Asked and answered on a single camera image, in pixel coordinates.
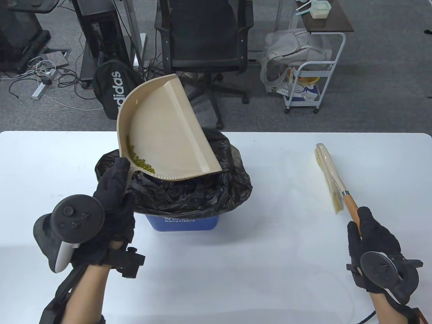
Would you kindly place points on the person's left hand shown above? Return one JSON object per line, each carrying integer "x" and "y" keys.
{"x": 118, "y": 216}

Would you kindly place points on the person's right hand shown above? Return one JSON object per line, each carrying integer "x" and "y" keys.
{"x": 378, "y": 239}

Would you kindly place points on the pile of green mung beans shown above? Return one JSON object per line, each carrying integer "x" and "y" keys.
{"x": 141, "y": 162}

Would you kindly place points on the blue food waste bin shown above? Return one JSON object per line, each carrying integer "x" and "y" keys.
{"x": 182, "y": 224}

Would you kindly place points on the black plastic bin bag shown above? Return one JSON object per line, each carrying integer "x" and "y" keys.
{"x": 202, "y": 195}

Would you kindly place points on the beige plastic dustpan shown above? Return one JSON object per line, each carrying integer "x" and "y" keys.
{"x": 168, "y": 135}

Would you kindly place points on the person's right forearm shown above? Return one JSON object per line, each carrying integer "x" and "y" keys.
{"x": 388, "y": 308}

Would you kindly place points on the person's left forearm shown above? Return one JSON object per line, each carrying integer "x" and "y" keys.
{"x": 86, "y": 297}

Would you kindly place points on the white food container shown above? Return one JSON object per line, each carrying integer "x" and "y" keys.
{"x": 319, "y": 11}

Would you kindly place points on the black wrist sensor box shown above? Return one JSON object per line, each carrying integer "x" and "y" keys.
{"x": 420, "y": 315}
{"x": 54, "y": 312}

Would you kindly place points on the white table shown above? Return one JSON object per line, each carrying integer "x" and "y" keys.
{"x": 270, "y": 253}

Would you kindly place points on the black backpack with white print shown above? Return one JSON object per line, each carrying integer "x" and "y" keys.
{"x": 108, "y": 81}

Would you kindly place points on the white power strip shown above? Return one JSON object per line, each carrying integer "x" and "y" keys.
{"x": 38, "y": 91}

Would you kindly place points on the blue and white box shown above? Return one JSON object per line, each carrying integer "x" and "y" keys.
{"x": 305, "y": 94}

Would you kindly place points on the grey floor socket box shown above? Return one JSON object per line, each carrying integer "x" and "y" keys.
{"x": 57, "y": 57}

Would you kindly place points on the yellow bowl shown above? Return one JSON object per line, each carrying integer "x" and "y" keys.
{"x": 308, "y": 80}

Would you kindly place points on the black computer tower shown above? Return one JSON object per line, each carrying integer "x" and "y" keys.
{"x": 101, "y": 33}

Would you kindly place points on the grey metal desk leg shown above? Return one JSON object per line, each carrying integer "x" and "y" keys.
{"x": 135, "y": 33}

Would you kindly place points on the white rolling cart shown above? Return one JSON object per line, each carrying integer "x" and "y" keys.
{"x": 317, "y": 65}

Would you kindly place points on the black mesh office chair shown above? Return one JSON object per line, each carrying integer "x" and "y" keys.
{"x": 202, "y": 40}

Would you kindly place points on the black monitor stand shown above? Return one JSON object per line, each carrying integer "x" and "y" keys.
{"x": 17, "y": 33}

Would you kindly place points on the light grey backpack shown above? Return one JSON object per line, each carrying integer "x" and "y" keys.
{"x": 287, "y": 44}

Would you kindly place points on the dark brown side table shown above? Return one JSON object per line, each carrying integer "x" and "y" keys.
{"x": 337, "y": 23}

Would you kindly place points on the teal spoon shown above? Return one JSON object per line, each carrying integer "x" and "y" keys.
{"x": 302, "y": 12}

